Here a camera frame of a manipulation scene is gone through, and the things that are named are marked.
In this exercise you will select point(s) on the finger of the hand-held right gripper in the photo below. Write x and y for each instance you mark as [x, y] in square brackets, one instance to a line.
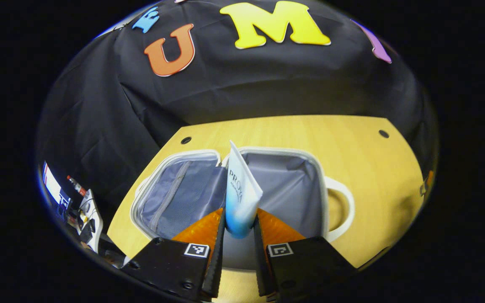
[427, 183]

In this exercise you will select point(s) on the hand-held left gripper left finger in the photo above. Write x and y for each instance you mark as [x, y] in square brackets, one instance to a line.
[219, 256]

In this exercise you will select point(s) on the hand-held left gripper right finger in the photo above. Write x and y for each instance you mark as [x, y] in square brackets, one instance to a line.
[260, 261]

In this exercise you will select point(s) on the white blue cream tube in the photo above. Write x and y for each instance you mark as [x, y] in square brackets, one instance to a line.
[240, 198]

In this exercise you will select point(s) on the white suitcase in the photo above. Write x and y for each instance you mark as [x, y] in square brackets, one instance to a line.
[289, 189]

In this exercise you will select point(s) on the white power strip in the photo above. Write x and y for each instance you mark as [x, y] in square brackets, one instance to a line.
[95, 219]

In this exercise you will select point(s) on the red capped bottle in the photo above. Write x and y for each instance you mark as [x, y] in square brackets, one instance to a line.
[77, 186]

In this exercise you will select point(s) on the computer monitor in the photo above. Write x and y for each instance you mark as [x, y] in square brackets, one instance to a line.
[55, 185]

